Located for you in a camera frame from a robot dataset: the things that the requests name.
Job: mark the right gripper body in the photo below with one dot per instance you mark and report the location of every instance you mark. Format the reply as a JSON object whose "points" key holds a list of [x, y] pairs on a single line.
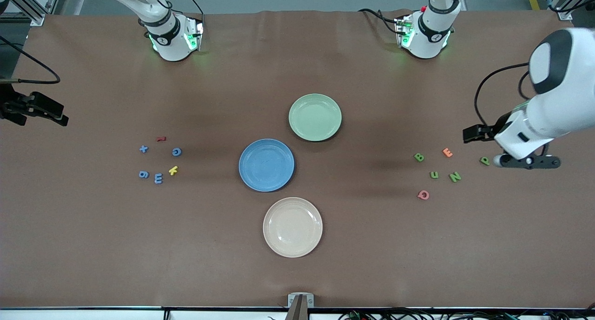
{"points": [[10, 104]]}

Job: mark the green foam letter P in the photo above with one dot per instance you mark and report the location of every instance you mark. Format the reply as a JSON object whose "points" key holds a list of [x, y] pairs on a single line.
{"points": [[483, 162]]}

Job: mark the green foam letter N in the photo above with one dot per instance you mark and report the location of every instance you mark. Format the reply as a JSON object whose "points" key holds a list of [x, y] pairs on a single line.
{"points": [[455, 176]]}

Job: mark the green foam letter B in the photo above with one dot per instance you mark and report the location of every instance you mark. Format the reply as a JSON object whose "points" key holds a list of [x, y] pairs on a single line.
{"points": [[419, 157]]}

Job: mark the blue foam number 9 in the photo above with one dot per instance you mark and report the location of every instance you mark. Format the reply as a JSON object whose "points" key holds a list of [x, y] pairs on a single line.
{"points": [[147, 175]]}

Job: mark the blue foam letter E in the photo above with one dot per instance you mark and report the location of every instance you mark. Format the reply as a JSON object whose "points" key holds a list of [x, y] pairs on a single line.
{"points": [[158, 179]]}

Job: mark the blue foam letter C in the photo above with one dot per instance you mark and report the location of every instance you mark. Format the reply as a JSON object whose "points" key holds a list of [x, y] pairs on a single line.
{"points": [[173, 152]]}

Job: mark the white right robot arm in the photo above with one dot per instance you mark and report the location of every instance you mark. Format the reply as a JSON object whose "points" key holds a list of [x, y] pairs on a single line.
{"points": [[169, 36]]}

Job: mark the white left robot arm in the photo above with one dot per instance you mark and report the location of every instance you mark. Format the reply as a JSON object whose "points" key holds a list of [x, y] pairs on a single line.
{"points": [[571, 96]]}

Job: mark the orange foam letter E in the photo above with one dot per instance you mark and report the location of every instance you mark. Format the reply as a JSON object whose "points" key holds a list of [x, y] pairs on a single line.
{"points": [[447, 153]]}

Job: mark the pink foam letter Q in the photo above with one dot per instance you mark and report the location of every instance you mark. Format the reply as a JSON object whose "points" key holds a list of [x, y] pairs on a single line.
{"points": [[419, 195]]}

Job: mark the yellow foam letter K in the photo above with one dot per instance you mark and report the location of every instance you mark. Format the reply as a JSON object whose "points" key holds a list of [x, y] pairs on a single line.
{"points": [[172, 171]]}

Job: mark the brown table cover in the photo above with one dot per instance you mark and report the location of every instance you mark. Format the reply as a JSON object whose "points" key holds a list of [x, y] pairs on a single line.
{"points": [[93, 241]]}

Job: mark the green plate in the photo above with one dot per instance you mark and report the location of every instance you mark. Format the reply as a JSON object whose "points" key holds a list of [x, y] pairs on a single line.
{"points": [[315, 117]]}

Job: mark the beige plate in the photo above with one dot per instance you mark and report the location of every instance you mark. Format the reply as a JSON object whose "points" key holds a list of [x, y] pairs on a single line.
{"points": [[293, 227]]}

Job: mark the blue plate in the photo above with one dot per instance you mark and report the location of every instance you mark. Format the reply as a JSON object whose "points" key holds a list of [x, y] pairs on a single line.
{"points": [[266, 165]]}

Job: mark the grey metal mount bracket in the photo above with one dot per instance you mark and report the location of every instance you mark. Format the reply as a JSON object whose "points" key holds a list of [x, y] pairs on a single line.
{"points": [[300, 301]]}

